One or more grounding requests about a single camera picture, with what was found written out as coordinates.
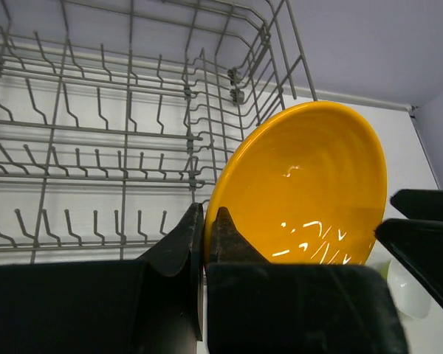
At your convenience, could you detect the yellow bowl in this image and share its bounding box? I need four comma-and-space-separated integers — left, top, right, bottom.
205, 102, 387, 265

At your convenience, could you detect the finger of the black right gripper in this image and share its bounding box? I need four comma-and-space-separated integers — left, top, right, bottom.
390, 189, 443, 222
375, 218, 443, 309

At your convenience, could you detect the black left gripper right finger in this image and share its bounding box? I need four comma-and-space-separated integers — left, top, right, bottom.
205, 207, 408, 353

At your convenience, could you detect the white bowl green outside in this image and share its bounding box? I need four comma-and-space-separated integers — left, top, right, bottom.
380, 259, 431, 320

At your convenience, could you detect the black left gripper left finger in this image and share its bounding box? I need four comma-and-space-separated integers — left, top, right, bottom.
0, 203, 204, 353

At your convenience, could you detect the grey wire dish rack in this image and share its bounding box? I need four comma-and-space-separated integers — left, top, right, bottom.
0, 1, 312, 264

